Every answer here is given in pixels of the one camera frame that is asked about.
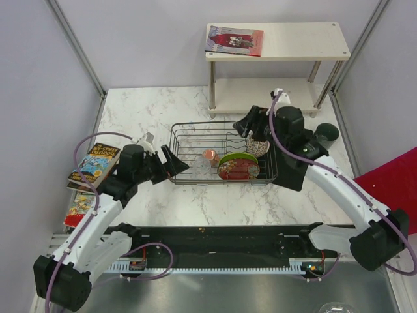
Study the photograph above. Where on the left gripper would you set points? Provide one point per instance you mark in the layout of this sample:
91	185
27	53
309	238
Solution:
167	169

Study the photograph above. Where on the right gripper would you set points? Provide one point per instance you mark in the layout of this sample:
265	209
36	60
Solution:
257	115

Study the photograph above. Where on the patterned ceramic bowl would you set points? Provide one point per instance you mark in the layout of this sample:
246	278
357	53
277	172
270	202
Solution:
257	148

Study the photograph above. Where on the clear plastic glass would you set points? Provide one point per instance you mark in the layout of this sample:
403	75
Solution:
202	167

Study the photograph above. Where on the pink ceramic mug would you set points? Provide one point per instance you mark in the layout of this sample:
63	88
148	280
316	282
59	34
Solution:
212	156

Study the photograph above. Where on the black wire dish rack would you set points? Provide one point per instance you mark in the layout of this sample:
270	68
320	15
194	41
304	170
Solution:
189	140

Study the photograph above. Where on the dark grey mug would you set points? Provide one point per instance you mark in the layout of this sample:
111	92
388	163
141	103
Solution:
326	134

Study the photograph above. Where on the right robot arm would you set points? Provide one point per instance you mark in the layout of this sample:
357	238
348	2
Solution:
379	233

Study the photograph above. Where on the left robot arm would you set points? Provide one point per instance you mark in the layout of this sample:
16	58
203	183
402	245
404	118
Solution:
66	278

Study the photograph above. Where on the green plate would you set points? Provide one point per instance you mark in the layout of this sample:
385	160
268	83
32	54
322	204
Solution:
237	155

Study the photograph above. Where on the red floral plate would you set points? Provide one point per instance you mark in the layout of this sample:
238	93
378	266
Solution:
238	169

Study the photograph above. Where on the black clipboard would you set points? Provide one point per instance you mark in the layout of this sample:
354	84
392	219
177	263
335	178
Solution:
290	172

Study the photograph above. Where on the treehouse paperback book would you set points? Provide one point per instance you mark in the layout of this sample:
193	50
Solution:
98	162

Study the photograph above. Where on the red book on shelf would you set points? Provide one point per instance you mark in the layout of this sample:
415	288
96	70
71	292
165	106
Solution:
234	41

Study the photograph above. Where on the colourful bottom book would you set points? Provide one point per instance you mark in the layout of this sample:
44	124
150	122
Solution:
79	208

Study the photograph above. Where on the white two-tier shelf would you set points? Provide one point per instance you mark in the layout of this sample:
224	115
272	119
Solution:
302	58

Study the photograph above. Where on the red folder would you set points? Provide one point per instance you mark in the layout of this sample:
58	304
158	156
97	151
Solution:
394	184

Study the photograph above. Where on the glass bowl at edge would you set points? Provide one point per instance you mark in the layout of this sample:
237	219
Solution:
337	307

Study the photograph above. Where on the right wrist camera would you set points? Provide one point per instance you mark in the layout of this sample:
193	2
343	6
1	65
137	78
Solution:
283	97

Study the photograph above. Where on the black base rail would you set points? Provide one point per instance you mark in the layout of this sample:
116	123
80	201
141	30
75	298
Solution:
222	246

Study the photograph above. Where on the right aluminium frame post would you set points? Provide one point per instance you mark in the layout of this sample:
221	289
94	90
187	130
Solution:
365	35

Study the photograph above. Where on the aluminium frame post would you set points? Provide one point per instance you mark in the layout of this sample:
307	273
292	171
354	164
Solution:
365	35
75	44

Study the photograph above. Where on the left aluminium frame post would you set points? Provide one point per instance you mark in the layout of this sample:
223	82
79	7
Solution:
75	44

